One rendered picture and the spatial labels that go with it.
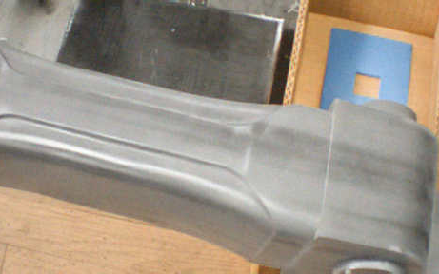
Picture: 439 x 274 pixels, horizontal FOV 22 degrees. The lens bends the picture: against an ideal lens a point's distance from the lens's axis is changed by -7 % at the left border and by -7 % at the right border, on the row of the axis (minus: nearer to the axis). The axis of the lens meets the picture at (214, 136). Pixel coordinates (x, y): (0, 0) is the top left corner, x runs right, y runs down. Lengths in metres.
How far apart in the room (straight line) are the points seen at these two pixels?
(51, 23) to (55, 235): 0.19
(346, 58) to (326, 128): 0.42
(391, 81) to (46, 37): 0.28
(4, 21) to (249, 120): 0.50
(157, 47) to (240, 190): 0.44
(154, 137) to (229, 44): 0.43
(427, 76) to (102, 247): 0.29
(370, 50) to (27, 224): 0.31
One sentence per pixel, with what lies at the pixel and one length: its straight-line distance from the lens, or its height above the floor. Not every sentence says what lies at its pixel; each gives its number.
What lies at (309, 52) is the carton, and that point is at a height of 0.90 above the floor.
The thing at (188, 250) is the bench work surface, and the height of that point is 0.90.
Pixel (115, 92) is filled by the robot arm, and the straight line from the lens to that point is 0.50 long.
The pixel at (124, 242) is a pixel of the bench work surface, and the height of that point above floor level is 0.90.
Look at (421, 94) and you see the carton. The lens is 0.93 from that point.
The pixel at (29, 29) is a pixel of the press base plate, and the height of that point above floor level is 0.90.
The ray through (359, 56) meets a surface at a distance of 0.93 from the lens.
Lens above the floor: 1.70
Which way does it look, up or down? 63 degrees down
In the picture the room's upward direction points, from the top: 1 degrees counter-clockwise
